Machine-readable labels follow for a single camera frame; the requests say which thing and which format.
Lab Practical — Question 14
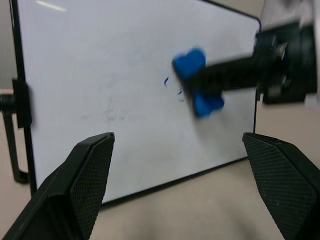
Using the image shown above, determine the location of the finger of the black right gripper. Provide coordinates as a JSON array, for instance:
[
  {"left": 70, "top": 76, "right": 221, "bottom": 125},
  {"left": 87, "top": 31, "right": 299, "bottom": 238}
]
[
  {"left": 183, "top": 71, "right": 263, "bottom": 97},
  {"left": 203, "top": 55, "right": 262, "bottom": 76}
]

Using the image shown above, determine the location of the blue whiteboard eraser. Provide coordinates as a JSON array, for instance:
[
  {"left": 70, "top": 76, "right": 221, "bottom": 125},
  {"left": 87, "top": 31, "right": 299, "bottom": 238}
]
[{"left": 172, "top": 47, "right": 225, "bottom": 119}]

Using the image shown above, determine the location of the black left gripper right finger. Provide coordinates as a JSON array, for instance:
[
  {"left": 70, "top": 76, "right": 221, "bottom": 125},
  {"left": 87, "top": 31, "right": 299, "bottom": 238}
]
[{"left": 242, "top": 132, "right": 320, "bottom": 240}]

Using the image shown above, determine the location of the black whiteboard stand clamp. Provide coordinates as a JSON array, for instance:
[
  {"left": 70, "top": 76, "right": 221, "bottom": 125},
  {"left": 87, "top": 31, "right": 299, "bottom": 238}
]
[{"left": 0, "top": 77, "right": 35, "bottom": 186}]

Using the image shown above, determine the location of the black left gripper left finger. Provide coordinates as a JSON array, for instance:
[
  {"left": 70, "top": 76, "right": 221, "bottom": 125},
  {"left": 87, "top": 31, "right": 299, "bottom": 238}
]
[{"left": 0, "top": 132, "right": 116, "bottom": 240}]

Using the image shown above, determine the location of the black-framed whiteboard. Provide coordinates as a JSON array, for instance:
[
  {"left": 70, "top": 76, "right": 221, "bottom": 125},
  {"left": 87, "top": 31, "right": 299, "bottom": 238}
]
[{"left": 9, "top": 0, "right": 263, "bottom": 206}]

